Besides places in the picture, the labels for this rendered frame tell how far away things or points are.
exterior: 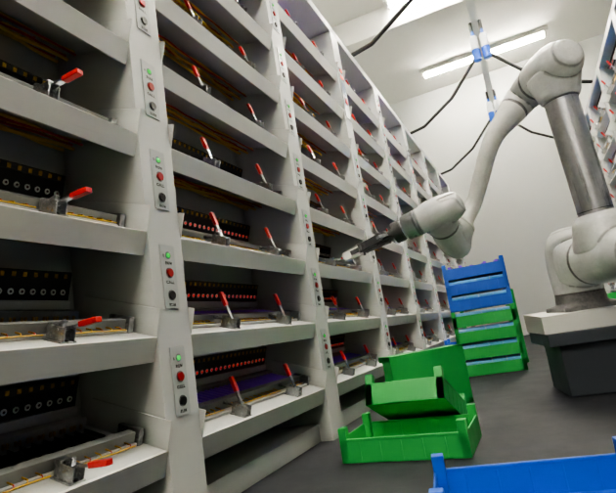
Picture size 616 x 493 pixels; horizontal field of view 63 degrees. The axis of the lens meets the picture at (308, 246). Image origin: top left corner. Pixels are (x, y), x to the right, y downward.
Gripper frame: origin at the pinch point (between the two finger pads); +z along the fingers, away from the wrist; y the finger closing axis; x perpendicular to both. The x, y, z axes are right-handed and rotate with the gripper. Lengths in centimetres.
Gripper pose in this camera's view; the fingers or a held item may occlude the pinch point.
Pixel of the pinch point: (352, 253)
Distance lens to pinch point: 179.4
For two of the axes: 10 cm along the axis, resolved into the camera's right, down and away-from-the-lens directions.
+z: -8.4, 4.3, 3.4
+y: 4.1, 1.0, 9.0
